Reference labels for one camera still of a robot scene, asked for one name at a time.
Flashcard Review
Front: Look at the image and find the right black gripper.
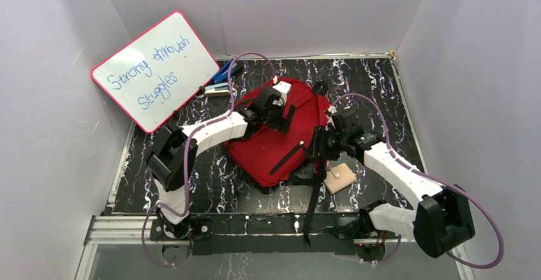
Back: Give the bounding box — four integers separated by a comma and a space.
303, 125, 347, 161

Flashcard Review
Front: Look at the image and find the beige small wallet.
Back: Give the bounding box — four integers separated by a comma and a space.
323, 163, 357, 195

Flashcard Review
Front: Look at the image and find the red student backpack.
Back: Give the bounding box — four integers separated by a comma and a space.
226, 77, 335, 247

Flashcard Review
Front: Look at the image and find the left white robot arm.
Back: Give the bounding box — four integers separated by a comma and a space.
146, 81, 296, 239

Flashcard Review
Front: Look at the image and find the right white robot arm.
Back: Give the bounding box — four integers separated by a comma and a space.
306, 112, 475, 258

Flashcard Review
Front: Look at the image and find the blue stapler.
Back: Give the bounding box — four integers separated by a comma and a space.
200, 60, 238, 97

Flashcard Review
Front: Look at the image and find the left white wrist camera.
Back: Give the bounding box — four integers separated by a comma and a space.
272, 77, 292, 105

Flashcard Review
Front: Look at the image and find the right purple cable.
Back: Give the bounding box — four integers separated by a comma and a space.
325, 92, 505, 270

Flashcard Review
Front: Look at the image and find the purple cable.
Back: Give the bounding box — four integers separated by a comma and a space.
141, 52, 278, 269
325, 92, 505, 270

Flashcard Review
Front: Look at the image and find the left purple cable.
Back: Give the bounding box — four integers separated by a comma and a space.
141, 52, 278, 269

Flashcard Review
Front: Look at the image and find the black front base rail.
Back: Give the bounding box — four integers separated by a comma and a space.
189, 212, 369, 255

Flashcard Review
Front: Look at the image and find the white board pink frame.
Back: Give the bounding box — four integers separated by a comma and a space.
90, 11, 219, 133

